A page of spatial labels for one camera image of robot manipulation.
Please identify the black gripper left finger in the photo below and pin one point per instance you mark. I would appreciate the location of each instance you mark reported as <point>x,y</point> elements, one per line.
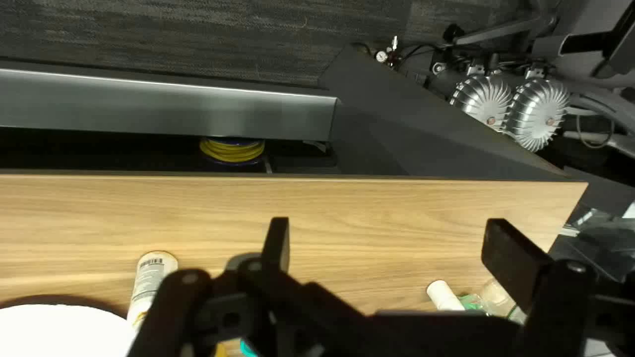
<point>277,245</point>

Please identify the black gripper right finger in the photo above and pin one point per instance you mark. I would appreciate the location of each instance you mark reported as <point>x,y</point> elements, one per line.
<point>517,263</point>

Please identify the white bottle grey label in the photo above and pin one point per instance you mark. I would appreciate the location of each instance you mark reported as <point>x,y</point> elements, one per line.
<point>444,299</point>

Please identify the white bottle green label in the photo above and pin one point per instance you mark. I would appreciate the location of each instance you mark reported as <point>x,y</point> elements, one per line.
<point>150,273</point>

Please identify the white round plate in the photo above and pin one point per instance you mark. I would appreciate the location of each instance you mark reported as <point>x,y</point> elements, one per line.
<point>53,330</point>

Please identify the silver finned heat sinks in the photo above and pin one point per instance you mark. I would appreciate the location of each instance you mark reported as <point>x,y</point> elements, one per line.
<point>525,108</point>

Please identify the silver metal rail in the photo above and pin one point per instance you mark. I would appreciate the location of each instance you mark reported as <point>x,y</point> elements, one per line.
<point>67,102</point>

